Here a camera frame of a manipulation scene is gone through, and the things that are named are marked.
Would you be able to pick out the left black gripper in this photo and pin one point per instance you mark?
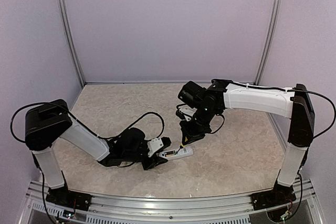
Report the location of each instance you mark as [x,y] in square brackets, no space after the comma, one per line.
[155,161]

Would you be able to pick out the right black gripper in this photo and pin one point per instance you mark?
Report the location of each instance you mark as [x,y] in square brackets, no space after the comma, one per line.
[191,136]

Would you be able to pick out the yellow handled screwdriver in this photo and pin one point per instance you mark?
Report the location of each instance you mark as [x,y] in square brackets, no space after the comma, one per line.
[184,142]

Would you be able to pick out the white remote control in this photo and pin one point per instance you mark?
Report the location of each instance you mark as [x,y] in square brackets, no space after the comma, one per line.
[184,153]

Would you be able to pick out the gold black battery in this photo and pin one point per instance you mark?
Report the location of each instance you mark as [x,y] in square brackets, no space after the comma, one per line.
[170,153]

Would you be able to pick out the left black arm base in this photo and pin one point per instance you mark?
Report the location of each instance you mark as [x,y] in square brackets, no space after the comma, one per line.
[65,197]

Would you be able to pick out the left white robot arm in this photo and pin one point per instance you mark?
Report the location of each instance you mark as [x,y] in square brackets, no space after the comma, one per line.
[45,123]

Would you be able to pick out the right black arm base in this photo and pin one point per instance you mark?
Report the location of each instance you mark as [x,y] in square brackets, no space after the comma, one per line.
[278,195]

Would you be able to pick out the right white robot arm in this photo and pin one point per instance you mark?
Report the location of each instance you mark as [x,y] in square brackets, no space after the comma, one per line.
[294,104]

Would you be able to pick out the front aluminium rail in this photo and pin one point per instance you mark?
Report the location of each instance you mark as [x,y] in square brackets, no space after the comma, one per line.
[236,208]

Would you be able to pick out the right aluminium corner post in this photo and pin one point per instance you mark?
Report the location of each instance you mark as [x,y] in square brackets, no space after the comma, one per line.
[268,42]

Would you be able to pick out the aluminium corner post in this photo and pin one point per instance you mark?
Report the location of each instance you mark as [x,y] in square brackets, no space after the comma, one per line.
[70,42]
[268,42]

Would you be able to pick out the left aluminium corner post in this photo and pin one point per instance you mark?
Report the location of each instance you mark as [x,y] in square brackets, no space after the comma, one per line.
[70,42]

